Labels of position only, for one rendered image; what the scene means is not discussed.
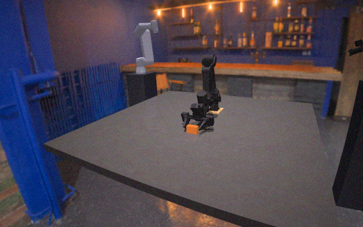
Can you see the orange block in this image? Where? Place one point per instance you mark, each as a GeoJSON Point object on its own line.
{"type": "Point", "coordinates": [193, 129]}

